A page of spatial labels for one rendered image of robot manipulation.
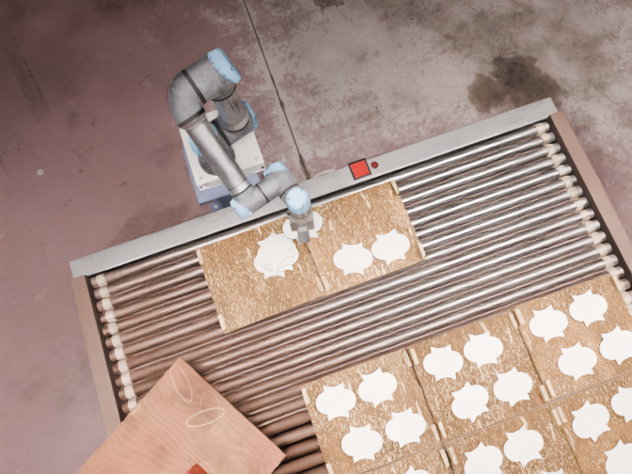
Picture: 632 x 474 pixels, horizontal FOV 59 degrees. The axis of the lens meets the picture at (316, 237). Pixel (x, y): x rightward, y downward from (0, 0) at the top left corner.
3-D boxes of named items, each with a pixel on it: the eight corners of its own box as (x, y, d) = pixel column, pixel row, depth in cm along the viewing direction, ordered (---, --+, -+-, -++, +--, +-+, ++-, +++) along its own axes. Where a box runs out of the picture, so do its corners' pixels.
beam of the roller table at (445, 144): (75, 264, 226) (68, 260, 220) (545, 102, 239) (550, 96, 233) (80, 283, 224) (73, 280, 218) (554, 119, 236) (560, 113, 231)
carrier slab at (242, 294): (197, 250, 219) (196, 249, 218) (293, 213, 222) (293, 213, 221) (225, 334, 211) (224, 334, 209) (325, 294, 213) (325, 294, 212)
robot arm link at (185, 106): (149, 91, 161) (244, 225, 178) (181, 71, 162) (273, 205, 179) (150, 91, 172) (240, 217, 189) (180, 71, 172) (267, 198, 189)
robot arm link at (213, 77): (213, 127, 218) (176, 64, 164) (245, 105, 219) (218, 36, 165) (231, 150, 216) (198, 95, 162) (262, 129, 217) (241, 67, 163)
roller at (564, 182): (108, 338, 216) (103, 337, 211) (568, 176, 228) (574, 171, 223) (112, 350, 215) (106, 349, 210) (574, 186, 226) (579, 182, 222)
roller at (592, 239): (124, 402, 210) (119, 402, 205) (596, 231, 221) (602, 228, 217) (128, 414, 208) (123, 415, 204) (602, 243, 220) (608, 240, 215)
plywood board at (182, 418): (79, 471, 190) (77, 472, 188) (181, 357, 199) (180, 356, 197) (184, 579, 181) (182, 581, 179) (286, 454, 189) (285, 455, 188)
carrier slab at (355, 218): (296, 213, 222) (296, 213, 221) (392, 181, 225) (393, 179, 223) (326, 296, 213) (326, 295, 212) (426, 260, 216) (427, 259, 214)
